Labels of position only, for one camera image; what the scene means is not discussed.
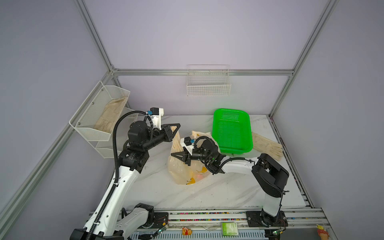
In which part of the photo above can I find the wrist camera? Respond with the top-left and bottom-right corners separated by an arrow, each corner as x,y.
180,137 -> 195,155
147,108 -> 164,130

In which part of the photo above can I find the green plastic basket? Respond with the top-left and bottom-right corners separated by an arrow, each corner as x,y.
212,109 -> 253,155

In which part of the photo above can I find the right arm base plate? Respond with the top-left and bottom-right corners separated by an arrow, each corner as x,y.
246,210 -> 288,228

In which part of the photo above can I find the translucent beige plastic bag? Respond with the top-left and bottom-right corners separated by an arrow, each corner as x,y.
167,125 -> 221,186

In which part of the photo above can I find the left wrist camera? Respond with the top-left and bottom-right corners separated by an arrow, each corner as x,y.
147,108 -> 164,130

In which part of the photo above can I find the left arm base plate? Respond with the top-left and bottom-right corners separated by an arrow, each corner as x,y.
141,212 -> 169,229

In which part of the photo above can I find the white mesh shelf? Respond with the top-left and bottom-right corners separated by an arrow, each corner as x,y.
95,114 -> 138,159
69,82 -> 130,141

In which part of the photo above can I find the green box on rail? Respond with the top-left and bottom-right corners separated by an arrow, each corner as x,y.
222,222 -> 239,237

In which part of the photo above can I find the white upper mesh shelf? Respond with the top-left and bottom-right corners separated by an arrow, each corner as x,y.
69,82 -> 130,141

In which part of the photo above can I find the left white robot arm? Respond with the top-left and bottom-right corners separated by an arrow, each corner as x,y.
70,121 -> 181,240

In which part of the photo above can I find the yellow red toy figure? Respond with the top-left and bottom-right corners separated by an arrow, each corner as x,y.
317,225 -> 330,240

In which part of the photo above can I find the black corrugated cable left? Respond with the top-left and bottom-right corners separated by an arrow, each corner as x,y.
85,110 -> 149,240

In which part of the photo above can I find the small orange toy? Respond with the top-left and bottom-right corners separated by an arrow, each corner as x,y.
182,227 -> 193,236

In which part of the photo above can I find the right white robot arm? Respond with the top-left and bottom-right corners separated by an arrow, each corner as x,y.
171,136 -> 290,227

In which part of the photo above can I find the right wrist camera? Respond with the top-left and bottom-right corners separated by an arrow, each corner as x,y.
180,137 -> 195,155

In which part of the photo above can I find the white wire wall basket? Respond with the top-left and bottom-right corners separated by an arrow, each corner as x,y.
187,65 -> 232,97

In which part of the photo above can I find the beige glove in shelf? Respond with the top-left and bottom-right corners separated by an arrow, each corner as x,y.
94,97 -> 128,134

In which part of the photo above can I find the white lower mesh shelf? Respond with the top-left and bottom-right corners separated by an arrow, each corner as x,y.
95,114 -> 138,159

